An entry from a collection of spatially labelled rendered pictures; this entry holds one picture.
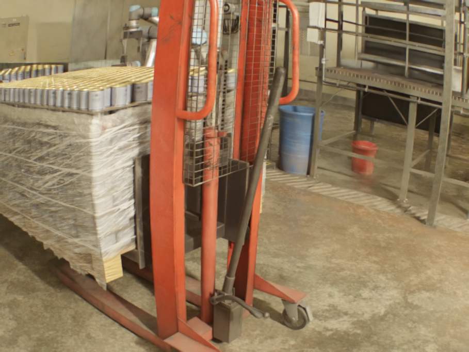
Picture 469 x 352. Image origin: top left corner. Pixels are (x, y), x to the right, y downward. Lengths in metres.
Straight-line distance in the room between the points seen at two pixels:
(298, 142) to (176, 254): 3.12
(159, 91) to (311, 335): 1.40
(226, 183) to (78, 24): 4.81
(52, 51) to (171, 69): 9.15
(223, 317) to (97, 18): 4.83
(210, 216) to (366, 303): 1.15
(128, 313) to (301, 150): 2.99
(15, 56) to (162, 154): 8.25
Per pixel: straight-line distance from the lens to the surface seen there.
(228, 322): 2.17
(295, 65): 2.02
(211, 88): 1.58
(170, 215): 1.80
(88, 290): 2.56
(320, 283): 2.93
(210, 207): 2.02
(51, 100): 2.06
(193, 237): 2.15
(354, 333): 2.49
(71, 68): 4.00
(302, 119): 4.77
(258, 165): 1.84
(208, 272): 2.15
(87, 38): 6.45
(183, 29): 1.67
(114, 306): 2.42
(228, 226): 2.29
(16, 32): 9.82
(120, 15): 5.88
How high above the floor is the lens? 1.42
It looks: 18 degrees down
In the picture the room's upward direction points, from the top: 4 degrees clockwise
